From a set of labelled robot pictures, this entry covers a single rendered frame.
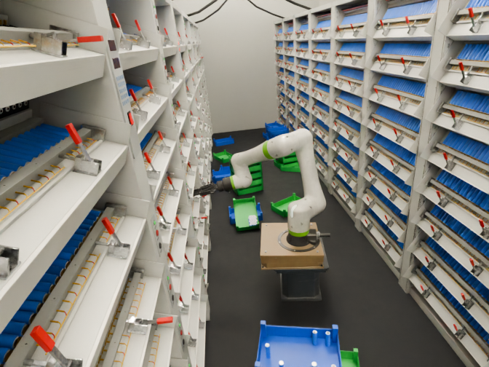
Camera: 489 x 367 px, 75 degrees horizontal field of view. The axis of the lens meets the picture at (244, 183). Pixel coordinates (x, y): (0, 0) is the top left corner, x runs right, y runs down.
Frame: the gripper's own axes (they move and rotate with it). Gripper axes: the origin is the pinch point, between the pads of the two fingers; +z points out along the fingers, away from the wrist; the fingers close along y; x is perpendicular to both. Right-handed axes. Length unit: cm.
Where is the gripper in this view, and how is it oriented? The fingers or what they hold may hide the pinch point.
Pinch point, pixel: (193, 192)
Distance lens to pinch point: 216.4
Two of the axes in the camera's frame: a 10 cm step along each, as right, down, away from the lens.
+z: -9.7, 2.5, 0.2
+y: -0.9, -4.0, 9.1
